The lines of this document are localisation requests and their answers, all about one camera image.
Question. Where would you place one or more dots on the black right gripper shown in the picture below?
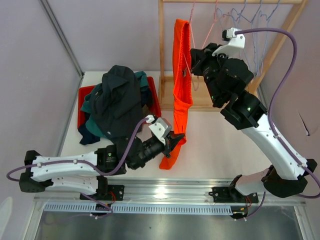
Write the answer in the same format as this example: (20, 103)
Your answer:
(202, 56)

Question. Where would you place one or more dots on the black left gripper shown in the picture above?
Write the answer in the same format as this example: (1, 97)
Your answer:
(171, 142)

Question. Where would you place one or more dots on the blue hanger of navy shorts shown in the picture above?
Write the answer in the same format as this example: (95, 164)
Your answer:
(255, 39)

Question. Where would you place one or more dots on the orange shorts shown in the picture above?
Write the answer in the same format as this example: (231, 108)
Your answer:
(182, 79)

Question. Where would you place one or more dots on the dark grey shorts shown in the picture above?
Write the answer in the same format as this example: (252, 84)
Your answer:
(116, 103)

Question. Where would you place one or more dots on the blue hanger of teal shorts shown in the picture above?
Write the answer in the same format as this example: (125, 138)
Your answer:
(234, 14)

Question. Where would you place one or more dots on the teal green shorts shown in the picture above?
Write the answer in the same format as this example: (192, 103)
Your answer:
(88, 126)

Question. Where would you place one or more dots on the navy blue shorts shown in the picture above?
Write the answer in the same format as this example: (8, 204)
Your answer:
(89, 138)

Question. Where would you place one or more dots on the pink hanger of grey shorts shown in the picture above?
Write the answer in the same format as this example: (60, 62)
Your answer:
(216, 18)

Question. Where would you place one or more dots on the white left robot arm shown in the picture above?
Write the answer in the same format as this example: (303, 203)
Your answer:
(87, 173)

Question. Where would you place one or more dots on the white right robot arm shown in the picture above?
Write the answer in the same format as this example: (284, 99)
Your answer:
(286, 175)

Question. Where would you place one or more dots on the wooden clothes rack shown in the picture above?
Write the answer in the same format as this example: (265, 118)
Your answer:
(166, 80)

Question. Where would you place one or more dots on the red plastic tray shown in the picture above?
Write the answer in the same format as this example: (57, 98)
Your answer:
(148, 81)

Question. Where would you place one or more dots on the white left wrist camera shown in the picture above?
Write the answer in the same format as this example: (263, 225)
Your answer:
(159, 127)

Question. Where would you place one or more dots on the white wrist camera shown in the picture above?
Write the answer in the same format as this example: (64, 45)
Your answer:
(159, 127)
(235, 43)

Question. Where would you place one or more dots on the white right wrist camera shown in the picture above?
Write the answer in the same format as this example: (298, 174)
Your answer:
(235, 43)

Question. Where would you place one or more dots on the aluminium mounting rail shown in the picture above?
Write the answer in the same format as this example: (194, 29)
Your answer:
(174, 191)

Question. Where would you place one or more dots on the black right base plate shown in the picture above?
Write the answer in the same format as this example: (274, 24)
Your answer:
(222, 194)

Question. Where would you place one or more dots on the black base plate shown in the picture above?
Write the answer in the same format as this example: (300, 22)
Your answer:
(222, 194)
(113, 192)

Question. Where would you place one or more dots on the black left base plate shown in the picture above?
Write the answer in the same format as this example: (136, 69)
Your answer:
(113, 192)

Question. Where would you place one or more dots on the slotted grey cable duct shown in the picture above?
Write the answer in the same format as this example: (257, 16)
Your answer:
(135, 208)

